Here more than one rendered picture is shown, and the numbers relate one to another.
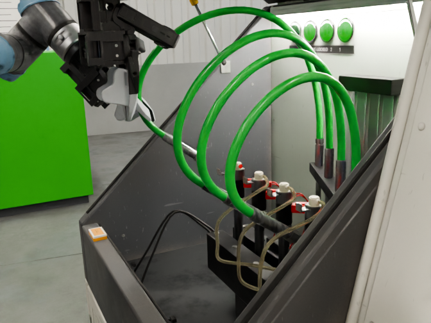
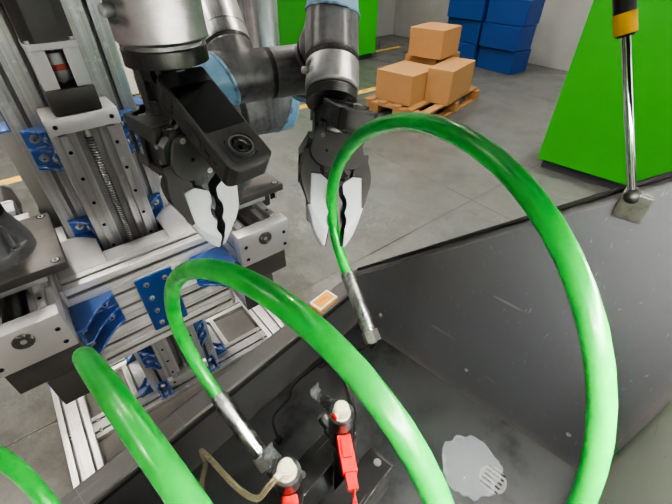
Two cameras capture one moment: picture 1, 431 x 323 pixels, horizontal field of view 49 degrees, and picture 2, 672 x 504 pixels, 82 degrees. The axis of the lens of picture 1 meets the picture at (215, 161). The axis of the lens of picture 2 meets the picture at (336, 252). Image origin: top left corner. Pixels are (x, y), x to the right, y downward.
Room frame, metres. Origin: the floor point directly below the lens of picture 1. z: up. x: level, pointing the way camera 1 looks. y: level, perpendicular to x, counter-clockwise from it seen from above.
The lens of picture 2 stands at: (0.81, -0.24, 1.52)
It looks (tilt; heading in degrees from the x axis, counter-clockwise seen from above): 39 degrees down; 68
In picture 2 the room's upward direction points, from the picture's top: straight up
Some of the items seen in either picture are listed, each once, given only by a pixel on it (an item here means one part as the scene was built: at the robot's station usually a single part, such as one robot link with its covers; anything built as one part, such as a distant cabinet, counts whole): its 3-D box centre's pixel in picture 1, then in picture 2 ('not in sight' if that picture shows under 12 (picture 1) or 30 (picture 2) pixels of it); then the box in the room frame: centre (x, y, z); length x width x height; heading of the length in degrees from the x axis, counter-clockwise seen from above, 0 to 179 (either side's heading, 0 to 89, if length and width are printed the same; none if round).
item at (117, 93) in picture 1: (118, 95); (191, 212); (0.79, 0.16, 1.28); 0.06 x 0.03 x 0.09; 116
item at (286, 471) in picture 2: (259, 179); (285, 472); (0.82, -0.08, 1.12); 0.02 x 0.02 x 0.03
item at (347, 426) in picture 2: (233, 219); (334, 449); (0.89, -0.03, 1.02); 0.05 x 0.03 x 0.21; 116
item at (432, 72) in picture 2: not in sight; (427, 69); (3.49, 3.66, 0.39); 1.20 x 0.85 x 0.79; 28
